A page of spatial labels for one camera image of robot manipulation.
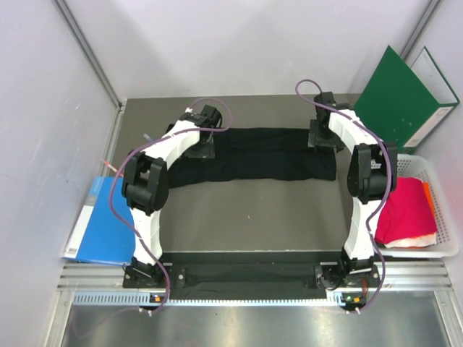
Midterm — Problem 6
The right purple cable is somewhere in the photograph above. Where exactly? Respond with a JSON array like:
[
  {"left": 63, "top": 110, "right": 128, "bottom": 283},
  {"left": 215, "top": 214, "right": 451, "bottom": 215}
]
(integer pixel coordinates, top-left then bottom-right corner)
[{"left": 295, "top": 79, "right": 395, "bottom": 314}]

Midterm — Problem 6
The white t-shirt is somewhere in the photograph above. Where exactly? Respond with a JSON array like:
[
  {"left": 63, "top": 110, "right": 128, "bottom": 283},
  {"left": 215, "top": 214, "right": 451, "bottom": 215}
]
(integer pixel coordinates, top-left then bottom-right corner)
[{"left": 384, "top": 233, "right": 437, "bottom": 248}]

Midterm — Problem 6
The red pen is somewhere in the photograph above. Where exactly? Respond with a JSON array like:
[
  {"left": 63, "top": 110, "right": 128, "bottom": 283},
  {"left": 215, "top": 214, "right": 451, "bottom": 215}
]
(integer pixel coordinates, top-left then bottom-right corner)
[{"left": 102, "top": 160, "right": 123, "bottom": 177}]

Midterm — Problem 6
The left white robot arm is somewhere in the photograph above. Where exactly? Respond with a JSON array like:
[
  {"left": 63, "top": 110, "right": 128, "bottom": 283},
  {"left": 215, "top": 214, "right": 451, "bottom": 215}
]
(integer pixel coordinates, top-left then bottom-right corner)
[{"left": 122, "top": 105, "right": 222, "bottom": 288}]

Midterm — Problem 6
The magenta t-shirt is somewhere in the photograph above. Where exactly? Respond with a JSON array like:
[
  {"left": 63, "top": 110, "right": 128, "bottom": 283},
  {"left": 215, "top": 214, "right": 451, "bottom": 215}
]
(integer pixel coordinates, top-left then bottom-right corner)
[{"left": 375, "top": 177, "right": 437, "bottom": 247}]

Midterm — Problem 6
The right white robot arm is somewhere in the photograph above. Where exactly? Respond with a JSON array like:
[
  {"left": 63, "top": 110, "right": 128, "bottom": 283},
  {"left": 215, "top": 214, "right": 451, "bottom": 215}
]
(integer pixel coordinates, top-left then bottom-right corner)
[{"left": 309, "top": 102, "right": 397, "bottom": 291}]

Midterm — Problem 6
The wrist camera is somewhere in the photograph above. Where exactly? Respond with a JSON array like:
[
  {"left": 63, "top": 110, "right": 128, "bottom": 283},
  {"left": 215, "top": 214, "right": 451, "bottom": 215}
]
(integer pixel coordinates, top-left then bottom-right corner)
[
  {"left": 199, "top": 105, "right": 223, "bottom": 129},
  {"left": 314, "top": 91, "right": 336, "bottom": 107}
]

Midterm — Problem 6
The blue folder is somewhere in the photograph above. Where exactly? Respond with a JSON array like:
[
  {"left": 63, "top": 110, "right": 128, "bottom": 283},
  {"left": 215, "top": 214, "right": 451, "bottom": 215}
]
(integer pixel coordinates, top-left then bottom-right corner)
[{"left": 63, "top": 176, "right": 135, "bottom": 265}]

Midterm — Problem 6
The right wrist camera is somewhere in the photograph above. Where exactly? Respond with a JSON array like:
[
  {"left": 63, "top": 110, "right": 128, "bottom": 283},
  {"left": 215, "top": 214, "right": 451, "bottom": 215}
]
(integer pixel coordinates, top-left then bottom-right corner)
[{"left": 314, "top": 91, "right": 336, "bottom": 107}]

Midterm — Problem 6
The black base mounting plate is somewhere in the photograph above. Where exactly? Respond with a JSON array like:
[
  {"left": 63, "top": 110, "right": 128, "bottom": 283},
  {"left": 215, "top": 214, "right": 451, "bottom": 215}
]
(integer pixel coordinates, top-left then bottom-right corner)
[{"left": 122, "top": 251, "right": 380, "bottom": 299}]

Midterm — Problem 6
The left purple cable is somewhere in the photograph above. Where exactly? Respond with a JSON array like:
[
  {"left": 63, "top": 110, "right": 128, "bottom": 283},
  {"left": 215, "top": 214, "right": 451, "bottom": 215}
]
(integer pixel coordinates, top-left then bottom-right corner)
[{"left": 110, "top": 97, "right": 233, "bottom": 316}]

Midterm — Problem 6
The grey slotted cable duct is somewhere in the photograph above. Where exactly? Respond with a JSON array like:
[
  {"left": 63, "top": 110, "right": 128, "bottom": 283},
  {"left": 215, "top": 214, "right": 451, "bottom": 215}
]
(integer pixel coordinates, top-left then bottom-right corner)
[{"left": 72, "top": 291, "right": 360, "bottom": 307}]

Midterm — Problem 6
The white plastic basket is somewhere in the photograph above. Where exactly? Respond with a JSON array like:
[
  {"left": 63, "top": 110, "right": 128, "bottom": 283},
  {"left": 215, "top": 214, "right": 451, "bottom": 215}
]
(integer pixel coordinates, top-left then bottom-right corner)
[{"left": 381, "top": 154, "right": 459, "bottom": 259}]

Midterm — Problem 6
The green ring binder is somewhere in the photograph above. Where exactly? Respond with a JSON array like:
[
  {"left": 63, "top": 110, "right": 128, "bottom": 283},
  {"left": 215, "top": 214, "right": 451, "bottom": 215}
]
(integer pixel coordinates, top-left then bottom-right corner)
[{"left": 354, "top": 46, "right": 460, "bottom": 154}]

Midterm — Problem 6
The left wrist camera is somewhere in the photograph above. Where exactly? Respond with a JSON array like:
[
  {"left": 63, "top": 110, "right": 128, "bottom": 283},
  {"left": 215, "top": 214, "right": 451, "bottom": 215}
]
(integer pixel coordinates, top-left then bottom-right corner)
[{"left": 199, "top": 105, "right": 223, "bottom": 129}]

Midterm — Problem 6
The purple cable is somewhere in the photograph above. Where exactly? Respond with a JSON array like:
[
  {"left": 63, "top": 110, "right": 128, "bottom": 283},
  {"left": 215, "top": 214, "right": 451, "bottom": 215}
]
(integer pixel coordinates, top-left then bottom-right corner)
[
  {"left": 295, "top": 79, "right": 395, "bottom": 314},
  {"left": 110, "top": 97, "right": 233, "bottom": 316}
]

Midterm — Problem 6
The orange t-shirt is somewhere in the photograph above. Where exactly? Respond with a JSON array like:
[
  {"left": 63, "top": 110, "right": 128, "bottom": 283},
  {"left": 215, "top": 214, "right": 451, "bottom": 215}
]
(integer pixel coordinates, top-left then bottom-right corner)
[{"left": 422, "top": 181, "right": 435, "bottom": 215}]

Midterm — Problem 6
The black t-shirt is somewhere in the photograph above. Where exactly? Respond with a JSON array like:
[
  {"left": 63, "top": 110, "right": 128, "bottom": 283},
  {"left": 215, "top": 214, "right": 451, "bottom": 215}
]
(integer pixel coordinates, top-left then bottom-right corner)
[{"left": 168, "top": 128, "right": 336, "bottom": 189}]

